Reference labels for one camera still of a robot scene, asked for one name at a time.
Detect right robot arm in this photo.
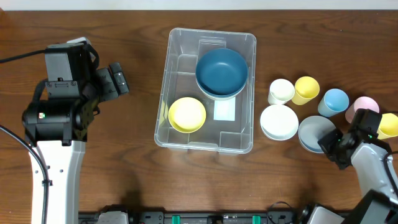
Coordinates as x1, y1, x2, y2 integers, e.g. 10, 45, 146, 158
307, 129, 397, 223

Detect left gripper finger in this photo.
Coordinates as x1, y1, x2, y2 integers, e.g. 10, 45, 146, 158
109, 62, 129, 95
96, 68, 119, 101

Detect light blue cup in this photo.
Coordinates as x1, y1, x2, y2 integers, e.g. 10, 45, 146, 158
318, 88, 349, 117

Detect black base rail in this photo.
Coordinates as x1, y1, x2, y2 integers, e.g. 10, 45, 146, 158
78, 204, 314, 224

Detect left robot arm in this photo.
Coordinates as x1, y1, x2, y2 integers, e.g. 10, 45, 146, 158
22, 40, 129, 223

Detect right black cable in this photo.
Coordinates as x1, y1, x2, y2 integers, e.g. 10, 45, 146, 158
382, 151, 398, 200

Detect clear plastic storage bin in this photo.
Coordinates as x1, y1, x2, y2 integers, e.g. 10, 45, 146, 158
154, 28, 257, 155

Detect white label in bin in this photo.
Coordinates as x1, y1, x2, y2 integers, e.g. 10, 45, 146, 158
213, 98, 236, 121

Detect beige bowl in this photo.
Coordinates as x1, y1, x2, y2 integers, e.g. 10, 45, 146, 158
198, 84, 246, 100

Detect yellow cup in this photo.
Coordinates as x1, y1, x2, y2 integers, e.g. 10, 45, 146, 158
377, 113, 398, 139
292, 76, 320, 105

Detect grey small bowl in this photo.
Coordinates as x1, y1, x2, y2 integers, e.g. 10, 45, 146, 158
298, 116, 336, 154

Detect white small bowl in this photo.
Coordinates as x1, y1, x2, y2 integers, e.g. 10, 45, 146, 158
260, 105, 299, 141

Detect left black cable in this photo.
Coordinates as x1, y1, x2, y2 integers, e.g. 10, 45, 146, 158
0, 49, 52, 224

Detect black cable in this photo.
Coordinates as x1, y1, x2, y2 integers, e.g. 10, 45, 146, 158
382, 151, 398, 200
0, 49, 52, 224

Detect pink cup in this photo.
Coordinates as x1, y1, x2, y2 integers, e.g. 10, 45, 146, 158
345, 96, 380, 123

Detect dark blue bowl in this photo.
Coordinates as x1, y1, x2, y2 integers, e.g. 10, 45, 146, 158
195, 47, 249, 96
196, 73, 248, 96

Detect yellow small bowl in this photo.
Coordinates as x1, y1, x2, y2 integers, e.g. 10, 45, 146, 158
168, 97, 206, 133

